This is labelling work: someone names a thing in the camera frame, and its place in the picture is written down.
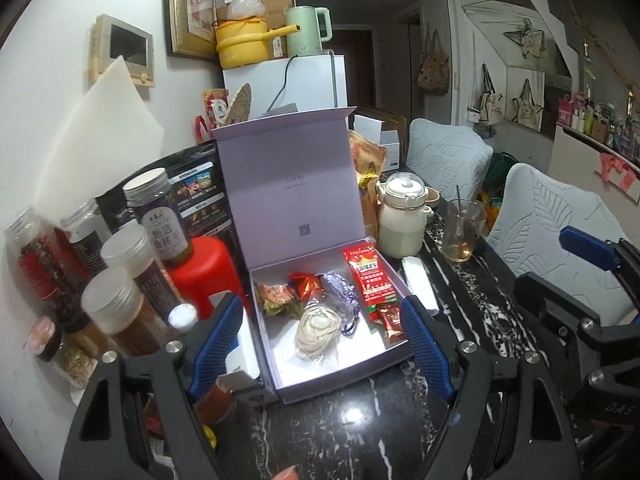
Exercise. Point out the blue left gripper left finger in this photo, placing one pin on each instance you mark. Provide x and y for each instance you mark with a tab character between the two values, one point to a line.
208	345

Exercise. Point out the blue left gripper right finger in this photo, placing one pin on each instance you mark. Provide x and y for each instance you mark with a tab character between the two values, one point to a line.
432	347

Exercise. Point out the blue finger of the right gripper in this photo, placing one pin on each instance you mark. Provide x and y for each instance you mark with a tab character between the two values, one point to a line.
588	248

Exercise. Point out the dark red tea sachet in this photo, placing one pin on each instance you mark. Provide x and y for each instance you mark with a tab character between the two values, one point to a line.
389	316

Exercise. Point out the long red snack packet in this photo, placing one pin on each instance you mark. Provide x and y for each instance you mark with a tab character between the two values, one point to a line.
372	280

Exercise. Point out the red gold candy packet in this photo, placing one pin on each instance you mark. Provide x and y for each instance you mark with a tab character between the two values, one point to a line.
305	284

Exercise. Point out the white blue carton box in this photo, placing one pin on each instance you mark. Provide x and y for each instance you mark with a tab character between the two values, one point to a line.
241	370

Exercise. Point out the pink green candy wrapper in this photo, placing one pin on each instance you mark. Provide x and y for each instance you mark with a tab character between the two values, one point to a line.
278	299

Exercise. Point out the red plastic container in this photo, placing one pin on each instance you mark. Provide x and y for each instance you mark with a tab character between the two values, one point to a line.
209	270

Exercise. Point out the near light blue chair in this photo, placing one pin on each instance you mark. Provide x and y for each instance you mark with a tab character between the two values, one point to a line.
526	236

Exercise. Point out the light blue chair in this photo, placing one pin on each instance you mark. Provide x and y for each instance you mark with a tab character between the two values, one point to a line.
453	160
526	236

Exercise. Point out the lavender gift box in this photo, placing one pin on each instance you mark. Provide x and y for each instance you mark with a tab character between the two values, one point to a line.
293	193

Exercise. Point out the brown powder jar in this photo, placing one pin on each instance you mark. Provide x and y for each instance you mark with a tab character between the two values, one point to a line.
120	310

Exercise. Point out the glass cup with spoon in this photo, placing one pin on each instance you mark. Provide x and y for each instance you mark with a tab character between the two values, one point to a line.
464	222

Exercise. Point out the black snack bag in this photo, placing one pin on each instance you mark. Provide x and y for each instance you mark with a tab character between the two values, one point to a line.
197	182

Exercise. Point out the dark label jar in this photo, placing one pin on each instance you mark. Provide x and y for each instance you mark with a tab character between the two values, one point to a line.
150	197

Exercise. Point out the cream ceramic teapot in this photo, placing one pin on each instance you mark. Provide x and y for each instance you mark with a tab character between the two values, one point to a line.
402	215

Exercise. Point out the far light blue chair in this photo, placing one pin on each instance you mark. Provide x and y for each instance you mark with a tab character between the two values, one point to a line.
453	160

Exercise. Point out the red dried fruit jar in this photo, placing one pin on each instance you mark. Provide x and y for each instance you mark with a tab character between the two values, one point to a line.
31	246

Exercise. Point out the hanging brown tote bag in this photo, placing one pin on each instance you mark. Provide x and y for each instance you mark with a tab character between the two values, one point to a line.
434	75

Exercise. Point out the white mini fridge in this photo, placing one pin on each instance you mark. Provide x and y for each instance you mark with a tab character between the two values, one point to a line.
313	82

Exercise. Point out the yellow pot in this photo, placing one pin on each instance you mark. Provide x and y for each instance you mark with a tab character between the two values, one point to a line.
247	41

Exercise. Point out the green electric kettle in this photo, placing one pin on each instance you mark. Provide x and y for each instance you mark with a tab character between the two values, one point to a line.
314	29

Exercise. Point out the purple drawstring pouch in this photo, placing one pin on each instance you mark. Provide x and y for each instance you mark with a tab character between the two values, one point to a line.
342	297

